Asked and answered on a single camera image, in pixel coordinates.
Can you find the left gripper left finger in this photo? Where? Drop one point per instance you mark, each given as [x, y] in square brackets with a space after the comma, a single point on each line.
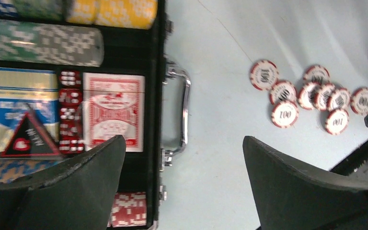
[76, 194]

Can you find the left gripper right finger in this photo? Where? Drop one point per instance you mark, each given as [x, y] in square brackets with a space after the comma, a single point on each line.
[290, 194]

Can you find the white red chip stack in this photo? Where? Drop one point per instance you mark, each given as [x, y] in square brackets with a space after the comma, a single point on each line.
[317, 93]

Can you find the clear round dealer button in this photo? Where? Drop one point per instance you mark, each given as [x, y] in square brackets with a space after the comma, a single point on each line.
[98, 123]

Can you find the black poker set case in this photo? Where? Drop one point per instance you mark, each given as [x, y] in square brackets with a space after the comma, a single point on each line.
[131, 52]

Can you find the blue patterned card deck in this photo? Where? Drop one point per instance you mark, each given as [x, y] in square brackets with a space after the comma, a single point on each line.
[21, 89]

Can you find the red white chip row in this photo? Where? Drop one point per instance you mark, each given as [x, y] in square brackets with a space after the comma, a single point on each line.
[128, 210]

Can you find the red dice in case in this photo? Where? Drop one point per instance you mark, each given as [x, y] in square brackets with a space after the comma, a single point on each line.
[70, 113]

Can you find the black all-in triangle marker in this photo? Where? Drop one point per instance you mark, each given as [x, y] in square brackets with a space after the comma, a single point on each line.
[30, 140]

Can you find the red playing card deck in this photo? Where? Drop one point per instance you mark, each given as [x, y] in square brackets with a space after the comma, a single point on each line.
[113, 104]

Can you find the grey white chip stack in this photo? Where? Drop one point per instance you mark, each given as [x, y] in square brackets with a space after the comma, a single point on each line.
[69, 45]

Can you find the green poker chip stack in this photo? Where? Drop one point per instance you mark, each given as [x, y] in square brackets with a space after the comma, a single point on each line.
[17, 34]

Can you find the yellow poker chip stack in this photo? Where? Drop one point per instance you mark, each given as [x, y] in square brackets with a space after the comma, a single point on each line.
[134, 14]

